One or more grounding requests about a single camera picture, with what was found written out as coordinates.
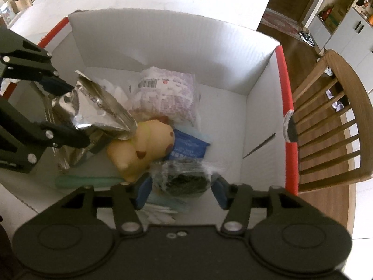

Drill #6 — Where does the red and white cardboard box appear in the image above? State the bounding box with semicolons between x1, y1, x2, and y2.
0;8;299;228

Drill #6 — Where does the wooden chair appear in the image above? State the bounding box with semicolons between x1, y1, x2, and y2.
14;0;33;14
291;49;373;193

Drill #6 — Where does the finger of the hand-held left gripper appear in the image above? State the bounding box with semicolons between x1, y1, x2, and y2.
0;27;73;97
0;96;91;174

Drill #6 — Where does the silver foil bag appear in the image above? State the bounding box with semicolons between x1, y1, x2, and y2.
43;70;138;172

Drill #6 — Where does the pair of white slippers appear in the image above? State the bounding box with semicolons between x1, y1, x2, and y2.
326;89;345;112

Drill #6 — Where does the pair of shoes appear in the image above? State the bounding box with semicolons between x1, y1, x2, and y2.
298;30;317;47

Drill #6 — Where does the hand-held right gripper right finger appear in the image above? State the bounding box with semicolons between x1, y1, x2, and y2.
211;173;305;235

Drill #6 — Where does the purple patterned packet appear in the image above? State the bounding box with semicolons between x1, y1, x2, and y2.
129;66;198;128

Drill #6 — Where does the white display cabinet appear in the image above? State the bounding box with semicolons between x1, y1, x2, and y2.
301;0;373;83

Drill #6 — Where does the clear bag of black pieces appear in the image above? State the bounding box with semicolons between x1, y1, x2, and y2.
150;160;214;198

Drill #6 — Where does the yellow plush toy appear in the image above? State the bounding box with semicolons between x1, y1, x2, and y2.
106;116;176;183

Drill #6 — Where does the patterned rug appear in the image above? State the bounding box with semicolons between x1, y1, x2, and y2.
259;7;304;35

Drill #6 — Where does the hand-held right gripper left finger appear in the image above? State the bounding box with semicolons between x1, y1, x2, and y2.
60;175;154;235

